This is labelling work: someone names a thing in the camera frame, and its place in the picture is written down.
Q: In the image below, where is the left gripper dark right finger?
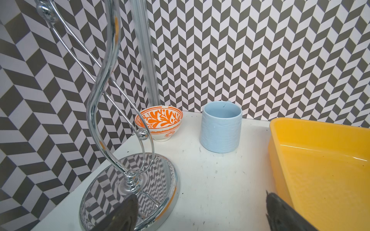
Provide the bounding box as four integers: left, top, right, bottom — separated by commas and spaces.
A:
266, 192, 318, 231

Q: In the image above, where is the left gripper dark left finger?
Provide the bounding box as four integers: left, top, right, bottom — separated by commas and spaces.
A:
92, 194, 139, 231

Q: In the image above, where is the yellow plastic storage box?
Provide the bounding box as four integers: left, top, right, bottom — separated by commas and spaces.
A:
268, 118, 370, 231

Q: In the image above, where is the orange patterned white bowl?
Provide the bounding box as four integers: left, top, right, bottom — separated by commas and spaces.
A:
135, 105, 183, 141

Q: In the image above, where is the light blue ceramic cup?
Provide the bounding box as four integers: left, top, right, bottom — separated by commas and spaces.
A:
199, 101, 242, 154

